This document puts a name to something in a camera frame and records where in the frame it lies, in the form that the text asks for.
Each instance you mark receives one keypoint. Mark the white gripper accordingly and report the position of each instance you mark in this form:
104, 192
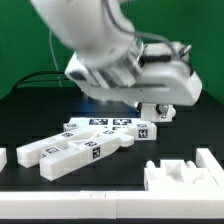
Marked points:
152, 74

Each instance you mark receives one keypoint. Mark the white chair seat block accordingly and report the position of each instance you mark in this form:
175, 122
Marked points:
173, 175

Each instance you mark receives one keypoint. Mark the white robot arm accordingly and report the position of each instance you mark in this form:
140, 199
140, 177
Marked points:
96, 30

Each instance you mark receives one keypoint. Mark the front long chair side piece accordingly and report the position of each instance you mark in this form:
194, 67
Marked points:
76, 157

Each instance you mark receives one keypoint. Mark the long chair side piece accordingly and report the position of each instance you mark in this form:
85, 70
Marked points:
30, 154
76, 157

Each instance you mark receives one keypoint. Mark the rear long chair side piece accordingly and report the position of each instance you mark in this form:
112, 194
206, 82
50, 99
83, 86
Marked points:
30, 154

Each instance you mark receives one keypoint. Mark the white left border block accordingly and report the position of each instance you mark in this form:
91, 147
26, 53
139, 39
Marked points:
3, 158

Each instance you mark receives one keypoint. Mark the flat white tagged base plate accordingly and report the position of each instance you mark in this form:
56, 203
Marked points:
111, 123

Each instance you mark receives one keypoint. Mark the white right border rail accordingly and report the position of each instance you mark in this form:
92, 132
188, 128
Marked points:
205, 159

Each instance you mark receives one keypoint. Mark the white border rail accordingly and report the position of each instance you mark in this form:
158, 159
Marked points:
205, 159
110, 205

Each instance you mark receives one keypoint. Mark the white front border rail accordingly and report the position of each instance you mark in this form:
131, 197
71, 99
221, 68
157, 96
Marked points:
110, 205

